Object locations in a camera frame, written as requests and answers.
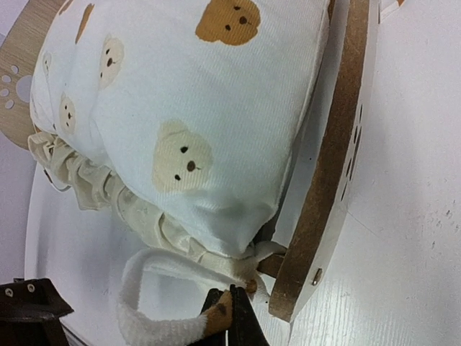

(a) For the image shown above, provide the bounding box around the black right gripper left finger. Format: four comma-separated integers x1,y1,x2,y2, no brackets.
200,288,231,345

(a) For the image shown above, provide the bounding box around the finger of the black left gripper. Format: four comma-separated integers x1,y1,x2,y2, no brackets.
1,278,73,345

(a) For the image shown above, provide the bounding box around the bear print cushion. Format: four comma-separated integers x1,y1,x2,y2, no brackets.
28,1,328,345

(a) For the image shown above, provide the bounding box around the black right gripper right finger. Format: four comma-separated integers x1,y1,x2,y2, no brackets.
228,285,269,346

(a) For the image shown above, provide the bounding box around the wooden pet bed frame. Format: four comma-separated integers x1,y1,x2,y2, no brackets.
0,0,408,324

